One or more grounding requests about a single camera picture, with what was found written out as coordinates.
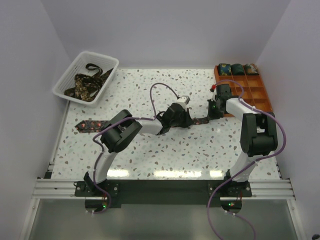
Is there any aluminium extrusion rail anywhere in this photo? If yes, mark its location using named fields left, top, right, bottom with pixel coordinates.
left=32, top=170, right=294, bottom=200

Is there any rolled dark green tie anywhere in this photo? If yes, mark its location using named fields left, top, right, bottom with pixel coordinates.
left=231, top=63, right=246, bottom=76

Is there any orange wooden compartment tray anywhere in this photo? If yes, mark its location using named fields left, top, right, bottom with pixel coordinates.
left=214, top=63, right=274, bottom=118

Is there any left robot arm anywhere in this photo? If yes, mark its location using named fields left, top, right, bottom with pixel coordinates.
left=83, top=101, right=193, bottom=196

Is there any rolled blue yellow floral tie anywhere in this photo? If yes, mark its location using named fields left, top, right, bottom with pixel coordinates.
left=217, top=63, right=232, bottom=76

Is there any white plastic basket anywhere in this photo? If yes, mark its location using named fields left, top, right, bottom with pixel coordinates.
left=52, top=51, right=119, bottom=108

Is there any rolled multicolour floral tie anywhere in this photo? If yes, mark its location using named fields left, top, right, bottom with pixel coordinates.
left=243, top=63, right=259, bottom=76

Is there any black mounting base plate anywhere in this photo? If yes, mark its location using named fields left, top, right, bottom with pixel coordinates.
left=73, top=179, right=253, bottom=211

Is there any dark tie in basket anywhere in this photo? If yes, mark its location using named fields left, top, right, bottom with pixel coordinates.
left=85, top=63, right=114, bottom=80

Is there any navy floral paisley tie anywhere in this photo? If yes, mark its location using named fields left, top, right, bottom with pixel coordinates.
left=75, top=117, right=210, bottom=134

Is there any brown floral tie in basket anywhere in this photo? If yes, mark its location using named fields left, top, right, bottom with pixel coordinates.
left=64, top=73, right=105, bottom=102

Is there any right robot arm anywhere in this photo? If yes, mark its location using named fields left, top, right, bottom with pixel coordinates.
left=207, top=84, right=278, bottom=197

